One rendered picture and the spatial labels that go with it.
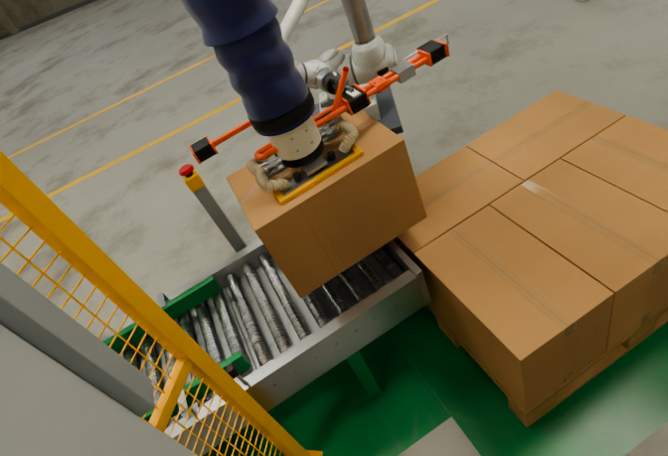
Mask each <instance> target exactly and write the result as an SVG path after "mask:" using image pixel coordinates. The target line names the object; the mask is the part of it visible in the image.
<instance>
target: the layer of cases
mask: <svg viewBox="0 0 668 456"><path fill-rule="evenodd" d="M416 180H417V186H418V190H419V193H420V196H421V200H422V203H423V207H424V210H425V213H426V218H425V219H423V220H422V221H420V222H419V223H417V224H416V225H414V226H413V227H411V228H409V229H407V230H406V231H404V232H403V233H401V234H400V235H398V236H397V237H395V238H394V239H393V241H394V242H395V243H396V244H397V246H398V247H399V248H400V249H401V250H402V251H403V252H404V253H405V254H406V255H407V256H408V257H409V258H410V259H411V260H412V261H413V262H414V263H415V264H416V265H417V266H418V267H419V268H420V269H421V270H422V273H423V277H424V280H425V283H426V286H427V289H428V292H429V295H430V299H431V302H430V303H429V304H428V305H429V306H430V307H431V308H432V309H433V310H434V311H435V313H436V314H437V315H438V316H439V317H440V318H441V319H442V320H443V321H444V323H445V324H446V325H447V326H448V327H449V328H450V329H451V330H452V331H453V333H454V334H455V335H456V336H457V337H458V338H459V339H460V340H461V341H462V343H463V344H464V345H465V346H466V347H467V348H468V349H469V350H470V351H471V353H472V354H473V355H474V356H475V357H476V358H477V359H478V360H479V361H480V363H481V364H482V365H483V366H484V367H485V368H486V369H487V370H488V371H489V373H490V374H491V375H492V376H494V377H495V378H496V379H497V380H498V382H499V383H500V384H501V385H502V386H503V387H504V388H505V389H506V390H507V392H508V393H509V394H510V395H511V396H512V397H513V398H514V399H515V400H516V402H517V403H518V404H519V405H520V406H521V407H522V408H523V409H524V410H525V411H528V410H529V409H530V408H532V407H533V406H534V405H536V404H537V403H538V402H540V401H541V400H542V399H544V398H545V397H546V396H548V395H549V394H550V393H552V392H553V391H554V390H556V389H557V388H558V387H560V386H561V385H562V384H564V383H565V382H566V381H568V380H570V379H571V378H572V377H574V376H575V375H576V374H578V373H579V372H580V371H582V370H583V369H584V368H586V367H587V366H588V365H590V364H591V363H592V362H594V361H595V360H596V359H598V358H599V357H600V356H602V355H603V354H604V353H605V352H607V351H608V350H610V349H611V348H612V347H614V346H615V345H616V344H618V343H619V342H620V341H622V340H623V339H624V338H626V337H627V336H628V335H630V334H631V333H632V332H634V331H635V330H636V329H638V328H639V327H640V326H642V325H643V324H644V323H646V322H647V321H648V320H650V319H651V318H652V317H654V316H655V315H656V314H658V313H659V312H660V311H662V310H663V309H664V308H666V307H667V306H668V130H667V129H664V128H662V127H659V126H656V125H653V124H651V123H648V122H645V121H642V120H639V119H637V118H634V117H631V116H628V115H626V116H625V114H623V113H620V112H617V111H614V110H612V109H609V108H606V107H603V106H600V105H598V104H595V103H592V102H589V101H586V100H584V99H581V98H578V97H575V96H573V95H570V94H567V93H564V92H561V91H559V90H555V91H553V92H551V93H550V94H548V95H546V96H545V97H543V98H542V99H540V100H538V101H537V102H535V103H534V104H532V105H530V106H529V107H527V108H525V109H524V110H522V111H521V112H519V113H517V114H516V115H514V116H512V117H511V118H509V119H508V120H506V121H504V122H503V123H501V124H500V125H498V126H496V127H495V128H493V129H491V130H490V131H488V132H487V133H485V134H483V135H482V136H480V137H479V138H477V139H475V140H474V141H472V142H470V143H469V144H467V145H466V147H465V146H464V147H462V148H461V149H459V150H457V151H456V152H454V153H453V154H451V155H449V156H448V157H446V158H445V159H443V160H441V161H440V162H438V163H436V164H435V165H433V166H432V167H430V168H428V169H427V170H425V171H423V172H422V173H420V174H419V175H417V176H416Z"/></svg>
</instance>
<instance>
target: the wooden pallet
mask: <svg viewBox="0 0 668 456"><path fill-rule="evenodd" d="M426 307H427V308H428V309H429V310H430V311H431V312H432V313H433V314H434V316H435V318H436V321H437V324H438V327H439V328H440V330H441V331H442V332H443V333H444V334H445V335H446V336H447V338H448V339H449V340H450V341H451V342H452V343H453V344H454V346H455V347H456V348H458V347H460V346H462V347H463V348H464V349H465V350H466V351H467V353H468V354H469V355H470V356H471V357H472V358H473V359H474V360H475V362H476V363H477V364H478V365H479V366H480V367H481V368H482V369H483V371H485V372H486V373H487V374H488V375H489V376H490V377H491V379H492V380H493V381H494V382H495V383H496V384H497V385H498V386H499V388H500V389H501V390H502V391H503V392H504V393H505V394H506V395H507V397H508V403H509V407H510V409H511V410H512V411H513V412H514V413H515V414H516V415H517V417H518V418H519V419H520V420H521V421H522V422H523V423H524V425H525V426H526V427H527V428H528V427H529V426H530V425H532V424H533V423H534V422H536V421H537V420H538V419H540V418H541V417H542V416H544V415H545V414H546V413H548V412H549V411H550V410H552V409H553V408H554V407H556V406H557V405H558V404H560V403H561V402H562V401H564V400H565V399H566V398H567V397H569V396H570V395H571V394H573V393H574V392H575V391H577V390H578V389H579V388H581V387H582V386H583V385H585V384H586V383H587V382H589V381H590V380H592V379H593V378H594V377H596V376H597V375H598V374H600V373H601V372H602V371H604V370H605V369H606V368H608V367H609V366H610V365H611V364H613V363H614V362H615V361H617V360H618V359H619V358H621V357H622V356H623V355H625V354H626V353H627V352H629V351H630V350H631V349H633V348H634V347H635V346H637V345H638V344H639V343H641V342H642V341H643V340H645V339H646V338H647V337H649V336H650V335H651V334H653V333H654V332H655V331H656V330H658V329H659V328H660V327H662V326H663V325H664V324H666V323H667V322H668V306H667V307H666V308H664V309H663V310H662V311H660V312H659V313H658V314H656V315H655V316H654V317H652V318H651V319H650V320H648V321H647V322H646V323H644V324H643V325H642V326H640V327H639V328H638V329H636V330H635V331H634V332H632V333H631V334H630V335H628V336H627V337H626V338H624V339H623V340H622V341H620V342H619V343H618V344H616V345H615V346H614V347H612V348H611V349H610V350H608V351H607V352H605V353H604V354H603V355H602V356H600V357H599V358H598V359H596V360H595V361H594V362H592V363H591V364H590V365H588V366H587V367H586V368H584V369H583V370H582V371H580V372H579V373H578V374H576V375H575V376H574V377H572V378H571V379H570V380H568V381H566V382H565V383H564V384H562V385H561V386H560V387H558V388H557V389H556V390H554V391H553V392H552V393H550V394H549V395H548V396H546V397H545V398H544V399H542V400H541V401H540V402H538V403H537V404H536V405H534V406H533V407H532V408H530V409H529V410H528V411H525V410H524V409H523V408H522V407H521V406H520V405H519V404H518V403H517V402H516V400H515V399H514V398H513V397H512V396H511V395H510V394H509V393H508V392H507V390H506V389H505V388H504V387H503V386H502V385H501V384H500V383H499V382H498V380H497V379H496V378H495V377H494V376H492V375H491V374H490V373H489V371H488V370H487V369H486V368H485V367H484V366H483V365H482V364H481V363H480V361H479V360H478V359H477V358H476V357H475V356H474V355H473V354H472V353H471V351H470V350H469V349H468V348H467V347H466V346H465V345H464V344H463V343H462V341H461V340H460V339H459V338H458V337H457V336H456V335H455V334H454V333H453V331H452V330H451V329H450V328H449V327H448V326H447V325H446V324H445V323H444V321H443V320H442V319H441V318H440V317H439V316H438V315H437V314H436V313H435V311H434V310H433V309H432V308H431V307H430V306H429V305H428V304H427V305H426Z"/></svg>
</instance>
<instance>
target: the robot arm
mask: <svg viewBox="0 0 668 456"><path fill-rule="evenodd" d="M308 1H309V0H293V1H292V3H291V5H290V7H289V9H288V11H287V13H286V15H285V17H284V19H283V20H282V22H281V24H280V29H281V34H282V39H283V40H284V41H285V42H286V43H287V44H288V40H289V38H290V36H291V34H292V32H293V30H294V29H295V27H296V25H297V23H298V22H299V20H300V18H301V16H302V15H303V13H304V11H305V9H306V7H307V4H308ZM341 2H342V5H343V8H344V11H345V14H346V17H347V20H348V23H349V26H350V29H351V32H352V35H353V38H354V44H353V46H352V54H351V55H350V54H344V53H343V52H342V51H340V50H337V49H331V50H328V51H326V52H324V53H323V54H322V55H321V56H320V58H319V61H318V60H311V61H308V62H306V63H299V62H298V61H297V60H296V59H295V56H293V57H294V65H295V67H296V68H297V69H298V71H299V72H300V74H301V75H302V77H303V79H304V81H305V82H306V85H307V86H308V87H309V88H314V89H321V90H323V91H324V92H326V94H327V99H325V100H323V101H322V102H320V106H321V108H323V107H328V106H332V105H333V103H334V100H335V96H336V92H337V88H338V84H339V80H340V77H341V73H342V69H343V67H348V68H349V71H348V75H347V79H346V83H345V86H344V91H345V90H346V91H345V92H346V93H347V94H349V95H350V96H352V97H353V98H356V97H358V96H359V95H361V94H362V93H361V92H359V91H358V90H356V89H354V88H353V87H352V85H354V84H356V85H358V84H363V83H368V81H370V80H372V79H373V78H375V77H377V76H378V74H377V71H379V70H381V69H383V68H386V67H388V68H389V69H391V68H392V67H394V66H396V65H397V64H398V59H397V52H396V49H395V48H394V47H393V46H392V45H391V44H385V43H384V41H383V40H382V38H381V37H380V36H379V35H377V34H375V33H374V30H373V26H372V23H371V19H370V16H369V13H368V9H367V6H366V2H365V0H341Z"/></svg>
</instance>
